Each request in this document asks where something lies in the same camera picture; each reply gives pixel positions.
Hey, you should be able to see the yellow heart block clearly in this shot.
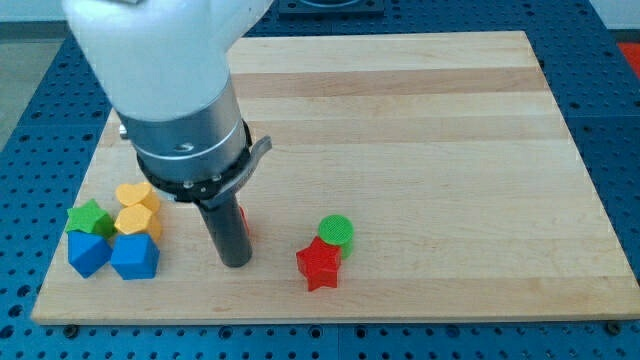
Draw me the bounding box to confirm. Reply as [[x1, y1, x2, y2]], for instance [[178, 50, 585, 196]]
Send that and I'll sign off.
[[115, 182, 161, 213]]

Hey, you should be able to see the green cylinder block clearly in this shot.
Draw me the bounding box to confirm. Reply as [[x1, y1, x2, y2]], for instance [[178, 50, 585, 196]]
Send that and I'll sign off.
[[318, 214, 355, 259]]

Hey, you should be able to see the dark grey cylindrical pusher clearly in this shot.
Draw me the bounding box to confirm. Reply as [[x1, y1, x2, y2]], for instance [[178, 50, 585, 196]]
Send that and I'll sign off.
[[198, 196, 252, 268]]

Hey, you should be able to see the red star block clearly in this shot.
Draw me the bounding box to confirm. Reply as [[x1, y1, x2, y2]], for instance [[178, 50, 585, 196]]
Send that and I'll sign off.
[[296, 236, 342, 291]]

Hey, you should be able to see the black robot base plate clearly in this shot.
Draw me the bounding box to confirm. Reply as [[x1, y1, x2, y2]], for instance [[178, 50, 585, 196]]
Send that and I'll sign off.
[[277, 0, 385, 17]]

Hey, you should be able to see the red object at edge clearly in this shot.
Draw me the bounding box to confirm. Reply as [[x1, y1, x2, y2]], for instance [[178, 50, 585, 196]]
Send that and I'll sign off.
[[618, 42, 640, 77]]

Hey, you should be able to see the green star block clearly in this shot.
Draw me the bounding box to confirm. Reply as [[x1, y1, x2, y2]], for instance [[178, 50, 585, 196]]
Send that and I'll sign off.
[[65, 199, 116, 239]]

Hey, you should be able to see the red circle block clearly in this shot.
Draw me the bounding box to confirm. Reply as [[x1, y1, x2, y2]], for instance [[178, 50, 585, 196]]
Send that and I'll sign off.
[[238, 205, 250, 236]]

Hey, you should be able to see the blue pentagon block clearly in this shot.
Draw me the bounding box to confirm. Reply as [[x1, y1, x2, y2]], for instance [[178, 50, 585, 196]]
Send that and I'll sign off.
[[110, 233, 160, 280]]

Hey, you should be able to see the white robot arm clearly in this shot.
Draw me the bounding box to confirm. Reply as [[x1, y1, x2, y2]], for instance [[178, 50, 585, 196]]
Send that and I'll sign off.
[[62, 0, 272, 267]]

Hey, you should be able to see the blue cube block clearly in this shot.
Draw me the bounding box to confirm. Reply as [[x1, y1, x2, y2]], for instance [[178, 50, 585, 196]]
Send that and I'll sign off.
[[67, 231, 112, 278]]

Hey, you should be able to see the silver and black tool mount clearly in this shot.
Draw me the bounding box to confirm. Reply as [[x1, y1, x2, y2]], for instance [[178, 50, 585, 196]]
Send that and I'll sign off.
[[118, 79, 272, 209]]

